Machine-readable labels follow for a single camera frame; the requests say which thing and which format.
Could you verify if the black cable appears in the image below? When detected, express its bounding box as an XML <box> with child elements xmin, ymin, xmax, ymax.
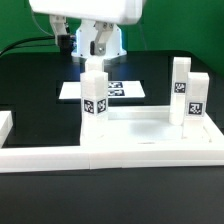
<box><xmin>0</xmin><ymin>35</ymin><xmax>61</xmax><ymax>56</ymax></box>

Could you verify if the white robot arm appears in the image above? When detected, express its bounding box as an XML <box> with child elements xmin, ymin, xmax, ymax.
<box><xmin>29</xmin><ymin>0</ymin><xmax>147</xmax><ymax>60</ymax></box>

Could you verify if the white desk top tray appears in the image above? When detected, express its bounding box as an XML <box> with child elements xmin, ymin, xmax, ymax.
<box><xmin>80</xmin><ymin>106</ymin><xmax>224</xmax><ymax>145</ymax></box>

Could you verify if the fiducial marker plate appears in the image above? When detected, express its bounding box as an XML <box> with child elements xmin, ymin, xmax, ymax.
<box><xmin>59</xmin><ymin>81</ymin><xmax>145</xmax><ymax>100</ymax></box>

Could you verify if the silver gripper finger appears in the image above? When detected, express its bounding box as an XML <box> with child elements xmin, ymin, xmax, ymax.
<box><xmin>49</xmin><ymin>15</ymin><xmax>74</xmax><ymax>51</ymax></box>
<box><xmin>90</xmin><ymin>21</ymin><xmax>114</xmax><ymax>56</ymax></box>

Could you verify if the white U-shaped fence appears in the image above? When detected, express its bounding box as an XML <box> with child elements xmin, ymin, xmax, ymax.
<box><xmin>0</xmin><ymin>111</ymin><xmax>224</xmax><ymax>173</ymax></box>

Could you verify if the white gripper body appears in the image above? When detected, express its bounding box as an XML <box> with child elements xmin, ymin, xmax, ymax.
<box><xmin>29</xmin><ymin>0</ymin><xmax>146</xmax><ymax>25</ymax></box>

